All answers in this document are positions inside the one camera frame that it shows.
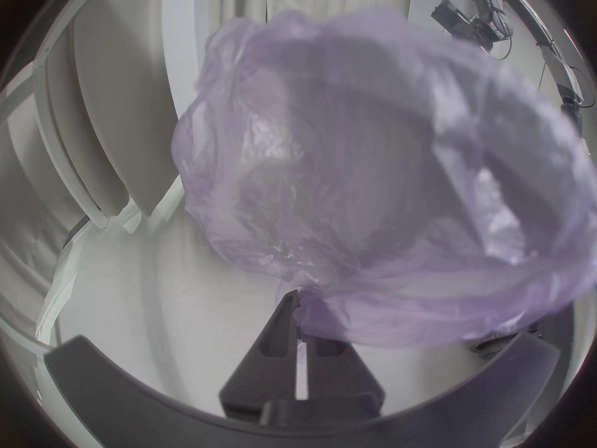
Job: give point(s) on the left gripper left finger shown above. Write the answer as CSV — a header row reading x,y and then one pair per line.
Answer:
x,y
254,381

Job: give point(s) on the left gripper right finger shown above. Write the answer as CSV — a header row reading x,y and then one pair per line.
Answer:
x,y
336,376

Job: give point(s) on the white chair with grey cushions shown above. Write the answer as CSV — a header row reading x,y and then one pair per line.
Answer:
x,y
116,110

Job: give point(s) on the purple plastic bag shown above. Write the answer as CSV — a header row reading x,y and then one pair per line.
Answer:
x,y
373,110

